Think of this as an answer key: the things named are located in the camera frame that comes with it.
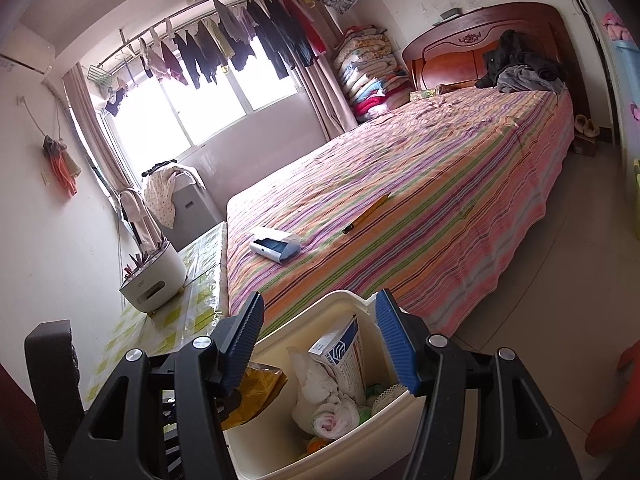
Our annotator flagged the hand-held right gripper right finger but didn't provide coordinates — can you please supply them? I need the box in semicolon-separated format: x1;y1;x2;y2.
374;288;583;480

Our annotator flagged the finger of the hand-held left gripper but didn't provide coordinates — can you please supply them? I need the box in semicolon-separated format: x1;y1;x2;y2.
215;391;243;420

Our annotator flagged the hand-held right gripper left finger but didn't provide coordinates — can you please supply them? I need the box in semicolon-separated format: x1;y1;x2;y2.
60;290;266;480

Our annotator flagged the yellow brown plastic bag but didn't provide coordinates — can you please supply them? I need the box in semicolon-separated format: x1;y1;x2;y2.
220;365;290;431

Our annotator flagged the cream plastic bin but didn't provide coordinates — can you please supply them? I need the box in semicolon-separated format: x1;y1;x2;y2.
220;290;431;480

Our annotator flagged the white medicine box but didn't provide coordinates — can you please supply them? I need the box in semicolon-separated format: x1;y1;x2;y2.
307;314;368;408

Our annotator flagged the white tissue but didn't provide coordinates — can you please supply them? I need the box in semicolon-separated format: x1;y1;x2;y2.
287;347;346;411

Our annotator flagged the white pink cloth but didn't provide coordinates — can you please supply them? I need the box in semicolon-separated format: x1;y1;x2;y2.
292;392;363;441

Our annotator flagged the checked plastic tablecloth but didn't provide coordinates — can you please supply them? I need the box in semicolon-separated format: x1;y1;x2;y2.
82;220;236;406

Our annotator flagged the blue white plastic case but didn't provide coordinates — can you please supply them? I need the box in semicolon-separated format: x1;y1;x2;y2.
249;226;302;264

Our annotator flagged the white chopstick holder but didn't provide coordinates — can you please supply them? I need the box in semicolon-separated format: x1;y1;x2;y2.
118;240;188;313

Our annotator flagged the bundle of chopsticks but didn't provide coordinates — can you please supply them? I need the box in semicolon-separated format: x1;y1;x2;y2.
124;239;168;281

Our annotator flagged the grey cabinet with cloth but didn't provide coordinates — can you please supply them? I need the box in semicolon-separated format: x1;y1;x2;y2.
167;172;226;246

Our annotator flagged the dark red wooden panel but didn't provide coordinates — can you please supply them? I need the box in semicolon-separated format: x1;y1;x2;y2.
0;360;46;480

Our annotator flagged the pale hanging garment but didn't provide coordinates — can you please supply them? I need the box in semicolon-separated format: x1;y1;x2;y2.
119;187;166;251

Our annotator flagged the bed with striped sheet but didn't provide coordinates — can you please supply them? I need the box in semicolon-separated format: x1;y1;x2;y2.
226;87;576;341

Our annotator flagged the red plastic stool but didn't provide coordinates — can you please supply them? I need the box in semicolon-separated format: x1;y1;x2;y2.
585;340;640;456

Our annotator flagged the window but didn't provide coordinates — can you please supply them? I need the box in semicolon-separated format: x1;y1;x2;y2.
102;30;321;181

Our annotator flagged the orange hanging cloth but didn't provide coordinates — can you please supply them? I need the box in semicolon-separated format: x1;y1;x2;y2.
41;135;83;198

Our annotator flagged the pink curtain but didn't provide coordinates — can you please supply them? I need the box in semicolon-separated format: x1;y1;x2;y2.
62;62;136;196
295;60;358;142

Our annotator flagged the small cardboard box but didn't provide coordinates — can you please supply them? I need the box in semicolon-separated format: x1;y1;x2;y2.
572;135;601;158

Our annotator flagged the stack of folded quilts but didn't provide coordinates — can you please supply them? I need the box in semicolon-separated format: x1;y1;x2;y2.
332;25;413;123

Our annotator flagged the pair of beige slippers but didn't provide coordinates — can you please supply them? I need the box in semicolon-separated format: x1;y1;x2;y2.
572;114;598;138

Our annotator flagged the grey garment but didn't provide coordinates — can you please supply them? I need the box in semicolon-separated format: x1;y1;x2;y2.
495;66;568;95

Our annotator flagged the row of hanging clothes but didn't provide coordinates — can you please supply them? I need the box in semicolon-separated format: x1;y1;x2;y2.
102;0;361;118

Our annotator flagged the wooden bed headboard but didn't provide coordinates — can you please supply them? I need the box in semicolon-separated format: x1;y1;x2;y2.
401;1;591;121

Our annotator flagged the black jacket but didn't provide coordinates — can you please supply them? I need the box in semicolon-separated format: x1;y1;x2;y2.
475;29;568;90

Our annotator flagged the white door with stickers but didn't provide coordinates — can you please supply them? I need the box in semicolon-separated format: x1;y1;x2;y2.
560;0;640;241

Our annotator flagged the white wall air conditioner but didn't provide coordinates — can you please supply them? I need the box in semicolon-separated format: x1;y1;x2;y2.
0;27;56;73

